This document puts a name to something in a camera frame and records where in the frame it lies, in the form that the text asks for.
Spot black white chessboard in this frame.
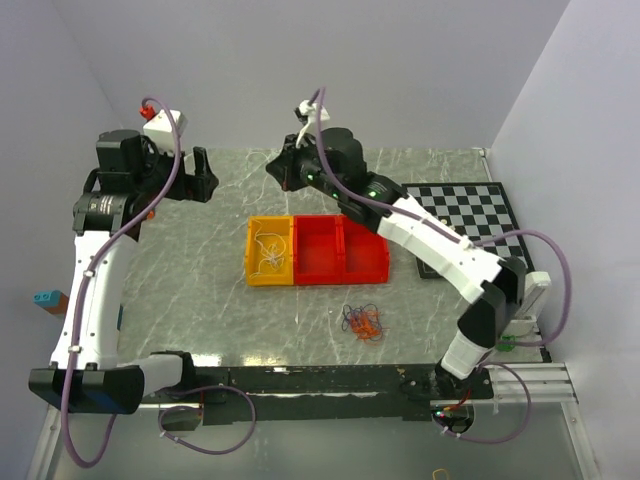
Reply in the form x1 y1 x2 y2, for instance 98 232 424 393
401 182 535 280

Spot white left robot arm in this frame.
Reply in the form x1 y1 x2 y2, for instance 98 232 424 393
28 129 219 414

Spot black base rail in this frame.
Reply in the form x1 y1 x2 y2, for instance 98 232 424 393
137 363 496 426

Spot purple thin cable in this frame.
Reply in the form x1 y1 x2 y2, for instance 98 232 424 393
341 302 391 347

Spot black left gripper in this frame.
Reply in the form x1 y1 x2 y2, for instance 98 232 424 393
133 138 217 203

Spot red plastic bin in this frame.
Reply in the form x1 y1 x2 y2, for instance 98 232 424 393
342 216 390 284
293 215 344 286

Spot white plastic stand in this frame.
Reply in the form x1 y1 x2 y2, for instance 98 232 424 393
504 271 552 338

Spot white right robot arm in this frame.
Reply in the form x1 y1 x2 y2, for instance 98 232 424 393
266 128 527 399

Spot aluminium frame rail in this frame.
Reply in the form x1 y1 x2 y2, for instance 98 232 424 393
488 363 578 404

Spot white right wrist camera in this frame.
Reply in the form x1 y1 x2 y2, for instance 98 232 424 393
294 100 330 126

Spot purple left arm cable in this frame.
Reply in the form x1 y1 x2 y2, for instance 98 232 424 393
59 97 257 469

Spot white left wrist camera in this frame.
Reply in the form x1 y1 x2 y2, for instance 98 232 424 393
143 109 188 151

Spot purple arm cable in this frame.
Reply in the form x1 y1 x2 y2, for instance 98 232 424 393
309 87 572 445
59 97 257 469

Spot blue orange block tower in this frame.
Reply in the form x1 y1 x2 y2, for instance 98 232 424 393
33 290 69 316

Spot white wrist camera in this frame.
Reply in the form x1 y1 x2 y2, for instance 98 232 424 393
294 100 330 126
143 109 188 151

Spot yellow plastic bin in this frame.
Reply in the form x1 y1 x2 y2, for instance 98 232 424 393
244 216 294 287

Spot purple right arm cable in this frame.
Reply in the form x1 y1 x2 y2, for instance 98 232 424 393
309 87 572 445

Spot green plastic piece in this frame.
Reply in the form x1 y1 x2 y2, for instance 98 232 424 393
496 335 516 352

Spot orange thin cable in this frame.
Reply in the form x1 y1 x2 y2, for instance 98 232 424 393
347 309 384 344

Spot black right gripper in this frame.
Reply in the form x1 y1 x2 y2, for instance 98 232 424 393
267 132 345 201

